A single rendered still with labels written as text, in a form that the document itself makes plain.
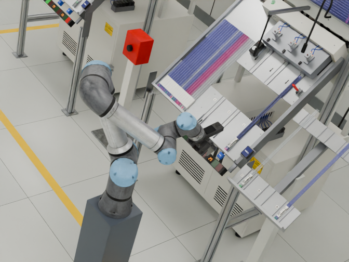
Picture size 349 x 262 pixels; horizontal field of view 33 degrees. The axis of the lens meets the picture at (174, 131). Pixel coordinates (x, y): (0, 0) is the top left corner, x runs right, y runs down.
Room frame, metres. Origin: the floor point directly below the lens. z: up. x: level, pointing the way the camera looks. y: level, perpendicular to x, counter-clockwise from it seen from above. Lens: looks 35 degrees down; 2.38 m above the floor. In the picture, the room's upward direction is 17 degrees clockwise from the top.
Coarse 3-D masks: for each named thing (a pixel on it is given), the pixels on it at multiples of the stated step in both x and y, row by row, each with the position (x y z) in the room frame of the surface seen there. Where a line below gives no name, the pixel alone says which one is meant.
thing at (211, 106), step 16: (160, 80) 2.73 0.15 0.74; (208, 96) 2.60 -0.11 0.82; (192, 112) 2.54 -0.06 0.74; (208, 112) 2.52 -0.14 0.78; (224, 112) 2.50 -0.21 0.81; (240, 112) 2.49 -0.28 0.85; (224, 128) 2.43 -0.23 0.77; (240, 128) 2.42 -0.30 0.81; (256, 128) 2.40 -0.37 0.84; (224, 144) 2.36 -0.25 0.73; (240, 144) 2.35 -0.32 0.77
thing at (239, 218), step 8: (344, 24) 2.62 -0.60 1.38; (152, 72) 2.76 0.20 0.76; (152, 80) 2.78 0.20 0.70; (152, 88) 2.79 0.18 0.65; (144, 96) 2.76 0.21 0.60; (248, 112) 2.81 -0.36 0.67; (256, 112) 2.84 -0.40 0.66; (272, 112) 2.90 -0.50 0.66; (264, 128) 2.68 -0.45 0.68; (280, 136) 2.73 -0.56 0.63; (232, 216) 2.34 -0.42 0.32; (240, 216) 2.36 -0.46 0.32; (248, 216) 2.39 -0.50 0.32; (256, 216) 2.44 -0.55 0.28; (232, 224) 2.30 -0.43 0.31
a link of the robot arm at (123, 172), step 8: (120, 160) 1.95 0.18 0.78; (128, 160) 1.97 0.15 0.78; (112, 168) 1.90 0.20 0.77; (120, 168) 1.91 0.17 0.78; (128, 168) 1.92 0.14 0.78; (136, 168) 1.93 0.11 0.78; (112, 176) 1.88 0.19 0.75; (120, 176) 1.87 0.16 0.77; (128, 176) 1.88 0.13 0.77; (136, 176) 1.91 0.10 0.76; (112, 184) 1.87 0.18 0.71; (120, 184) 1.86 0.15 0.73; (128, 184) 1.87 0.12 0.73; (112, 192) 1.87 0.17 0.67; (120, 192) 1.86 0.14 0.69; (128, 192) 1.88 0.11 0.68
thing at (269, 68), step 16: (256, 0) 3.04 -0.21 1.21; (240, 16) 2.97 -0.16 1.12; (256, 16) 2.95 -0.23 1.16; (256, 32) 2.87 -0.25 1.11; (240, 64) 2.72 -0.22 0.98; (256, 64) 2.70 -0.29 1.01; (272, 64) 2.68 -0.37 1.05; (288, 64) 2.67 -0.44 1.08; (272, 80) 2.61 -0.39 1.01; (288, 80) 2.59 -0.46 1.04; (304, 80) 2.58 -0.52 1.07; (288, 96) 2.52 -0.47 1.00
